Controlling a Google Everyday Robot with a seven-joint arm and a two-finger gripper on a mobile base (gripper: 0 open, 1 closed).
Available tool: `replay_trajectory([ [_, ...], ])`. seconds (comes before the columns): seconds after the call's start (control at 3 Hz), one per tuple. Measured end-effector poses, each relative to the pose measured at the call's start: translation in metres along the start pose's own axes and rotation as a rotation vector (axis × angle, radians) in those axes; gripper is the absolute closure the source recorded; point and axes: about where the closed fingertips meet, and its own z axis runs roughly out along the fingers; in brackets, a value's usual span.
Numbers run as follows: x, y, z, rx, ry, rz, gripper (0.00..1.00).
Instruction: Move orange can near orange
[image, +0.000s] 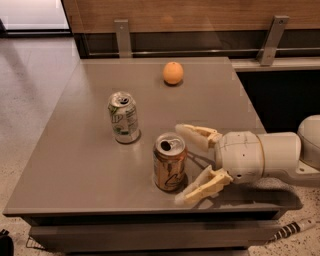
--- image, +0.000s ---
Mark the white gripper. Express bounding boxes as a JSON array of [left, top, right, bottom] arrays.
[[175, 124, 264, 205]]

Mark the orange soda can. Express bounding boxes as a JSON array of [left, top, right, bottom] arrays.
[[153, 132, 187, 192]]

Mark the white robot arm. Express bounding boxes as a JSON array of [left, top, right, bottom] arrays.
[[175, 115, 320, 205]]

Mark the green white soda can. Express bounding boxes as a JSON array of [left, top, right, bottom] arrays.
[[108, 91, 140, 144]]

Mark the orange fruit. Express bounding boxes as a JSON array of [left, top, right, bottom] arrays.
[[163, 62, 184, 85]]

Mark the black object bottom left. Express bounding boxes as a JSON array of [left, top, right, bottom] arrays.
[[0, 229, 14, 256]]

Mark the striped black white cable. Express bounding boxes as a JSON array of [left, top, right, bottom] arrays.
[[266, 218, 318, 244]]

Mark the right metal bracket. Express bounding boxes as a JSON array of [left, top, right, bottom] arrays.
[[257, 15, 290, 66]]

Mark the metal bracket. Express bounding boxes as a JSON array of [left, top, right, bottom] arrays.
[[257, 15, 290, 66], [114, 19, 132, 58]]

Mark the metal rail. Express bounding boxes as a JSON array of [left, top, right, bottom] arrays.
[[87, 47, 320, 58]]

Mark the left metal bracket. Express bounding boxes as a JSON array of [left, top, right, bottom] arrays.
[[114, 19, 132, 58]]

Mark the wooden wall panel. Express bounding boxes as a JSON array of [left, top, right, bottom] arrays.
[[61, 0, 320, 33]]

